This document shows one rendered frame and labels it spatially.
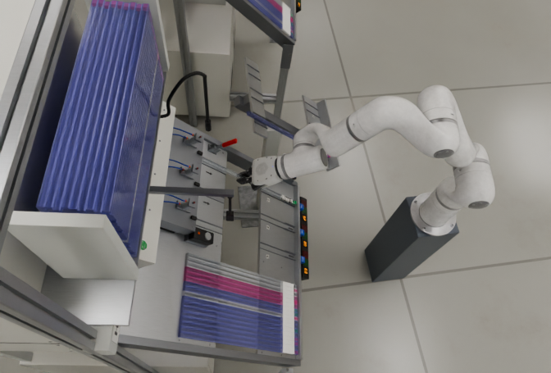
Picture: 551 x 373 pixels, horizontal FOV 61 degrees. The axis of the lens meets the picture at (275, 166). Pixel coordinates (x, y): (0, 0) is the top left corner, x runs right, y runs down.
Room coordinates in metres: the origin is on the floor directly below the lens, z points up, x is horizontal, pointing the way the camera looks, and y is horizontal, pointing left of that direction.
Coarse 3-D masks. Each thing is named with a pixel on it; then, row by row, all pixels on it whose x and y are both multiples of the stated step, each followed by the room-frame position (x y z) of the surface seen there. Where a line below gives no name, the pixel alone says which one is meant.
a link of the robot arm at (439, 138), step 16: (384, 96) 0.84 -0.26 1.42; (368, 112) 0.79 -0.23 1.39; (384, 112) 0.78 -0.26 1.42; (400, 112) 0.79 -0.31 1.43; (416, 112) 0.79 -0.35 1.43; (352, 128) 0.78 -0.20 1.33; (368, 128) 0.76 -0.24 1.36; (384, 128) 0.77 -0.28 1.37; (400, 128) 0.77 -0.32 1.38; (416, 128) 0.76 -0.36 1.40; (432, 128) 0.75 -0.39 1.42; (448, 128) 0.77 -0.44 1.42; (416, 144) 0.74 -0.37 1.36; (432, 144) 0.72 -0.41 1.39; (448, 144) 0.72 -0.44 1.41
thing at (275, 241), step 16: (288, 192) 0.82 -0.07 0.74; (272, 208) 0.71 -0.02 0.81; (288, 208) 0.75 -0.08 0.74; (272, 224) 0.65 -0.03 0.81; (288, 224) 0.68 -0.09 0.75; (272, 240) 0.59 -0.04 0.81; (288, 240) 0.62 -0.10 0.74; (272, 256) 0.53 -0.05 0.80; (288, 256) 0.56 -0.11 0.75; (272, 272) 0.47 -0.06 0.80; (288, 272) 0.50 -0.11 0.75; (256, 352) 0.20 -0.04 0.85; (272, 352) 0.21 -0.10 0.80
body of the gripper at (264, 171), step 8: (256, 160) 0.80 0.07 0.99; (264, 160) 0.80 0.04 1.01; (272, 160) 0.79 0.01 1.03; (256, 168) 0.77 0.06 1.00; (264, 168) 0.77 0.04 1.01; (272, 168) 0.76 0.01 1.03; (256, 176) 0.74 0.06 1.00; (264, 176) 0.73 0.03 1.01; (272, 176) 0.73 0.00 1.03; (280, 176) 0.74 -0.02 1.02; (256, 184) 0.71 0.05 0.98; (272, 184) 0.72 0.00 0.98
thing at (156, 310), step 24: (216, 216) 0.57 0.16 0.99; (168, 240) 0.42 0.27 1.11; (216, 240) 0.49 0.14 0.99; (168, 264) 0.36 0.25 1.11; (144, 288) 0.27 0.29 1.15; (168, 288) 0.29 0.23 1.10; (144, 312) 0.21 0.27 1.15; (168, 312) 0.23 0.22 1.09; (144, 336) 0.15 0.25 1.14; (168, 336) 0.17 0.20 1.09
